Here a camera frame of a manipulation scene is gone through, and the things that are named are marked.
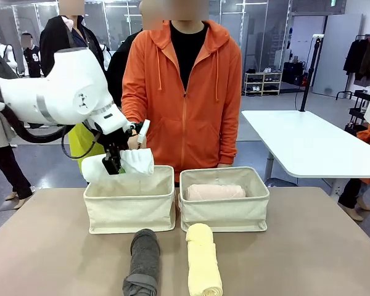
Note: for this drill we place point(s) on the wooden shoe rack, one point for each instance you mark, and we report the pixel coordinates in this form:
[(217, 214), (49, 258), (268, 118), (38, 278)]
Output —
[(263, 83)]

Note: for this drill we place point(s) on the person in black trousers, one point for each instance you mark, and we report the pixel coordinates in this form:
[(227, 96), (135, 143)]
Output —
[(6, 172)]

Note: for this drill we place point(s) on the white side table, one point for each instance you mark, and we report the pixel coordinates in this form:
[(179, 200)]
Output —
[(311, 142)]

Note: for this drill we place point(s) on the person in dark coat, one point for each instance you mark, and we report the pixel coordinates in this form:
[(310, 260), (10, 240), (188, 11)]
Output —
[(117, 68)]

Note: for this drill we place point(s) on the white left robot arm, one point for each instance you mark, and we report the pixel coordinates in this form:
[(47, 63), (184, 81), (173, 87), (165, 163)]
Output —
[(49, 89)]

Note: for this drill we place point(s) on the person in orange hoodie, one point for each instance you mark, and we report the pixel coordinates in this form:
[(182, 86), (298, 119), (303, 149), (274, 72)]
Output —
[(185, 123)]

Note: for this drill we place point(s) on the yellow-green apron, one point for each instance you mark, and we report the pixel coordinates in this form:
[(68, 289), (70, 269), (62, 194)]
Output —
[(80, 142)]

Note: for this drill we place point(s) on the pink rolled towel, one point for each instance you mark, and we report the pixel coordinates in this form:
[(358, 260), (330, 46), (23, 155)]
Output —
[(216, 191)]

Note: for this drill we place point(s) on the black utility cart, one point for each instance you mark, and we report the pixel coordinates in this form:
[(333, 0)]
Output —
[(359, 105)]

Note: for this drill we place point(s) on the person in black jacket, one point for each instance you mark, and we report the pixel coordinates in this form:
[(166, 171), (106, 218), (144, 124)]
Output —
[(55, 40)]

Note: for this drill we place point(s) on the clothes rack with dark coats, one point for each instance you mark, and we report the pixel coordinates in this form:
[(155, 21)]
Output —
[(357, 58)]

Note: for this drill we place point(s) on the person's right forearm orange sleeve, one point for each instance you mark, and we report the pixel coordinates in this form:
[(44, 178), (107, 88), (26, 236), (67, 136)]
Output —
[(131, 112)]

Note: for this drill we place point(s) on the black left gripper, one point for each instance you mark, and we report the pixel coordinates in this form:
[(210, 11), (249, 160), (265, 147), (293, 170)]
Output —
[(114, 142)]

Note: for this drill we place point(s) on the cream fabric basket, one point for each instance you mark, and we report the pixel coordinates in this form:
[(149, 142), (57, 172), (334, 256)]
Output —
[(129, 212), (225, 216)]

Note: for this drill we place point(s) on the person in varsity jacket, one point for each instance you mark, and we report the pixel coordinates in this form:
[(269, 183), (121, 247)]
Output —
[(32, 61)]

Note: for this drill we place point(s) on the white mannequin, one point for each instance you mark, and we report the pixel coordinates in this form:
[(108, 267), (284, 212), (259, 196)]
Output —
[(9, 55)]

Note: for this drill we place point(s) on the white towel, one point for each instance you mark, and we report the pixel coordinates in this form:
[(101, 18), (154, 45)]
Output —
[(135, 160)]

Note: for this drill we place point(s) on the yellow towel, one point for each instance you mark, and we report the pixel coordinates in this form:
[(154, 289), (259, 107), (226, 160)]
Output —
[(202, 265)]

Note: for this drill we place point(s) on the grey rolled towel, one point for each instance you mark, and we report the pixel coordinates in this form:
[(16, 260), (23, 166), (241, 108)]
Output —
[(145, 259)]

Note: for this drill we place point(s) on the person's left forearm orange sleeve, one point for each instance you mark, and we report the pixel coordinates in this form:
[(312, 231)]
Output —
[(229, 135)]

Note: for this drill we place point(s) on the person's right hand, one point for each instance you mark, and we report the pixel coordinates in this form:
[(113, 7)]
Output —
[(132, 143)]

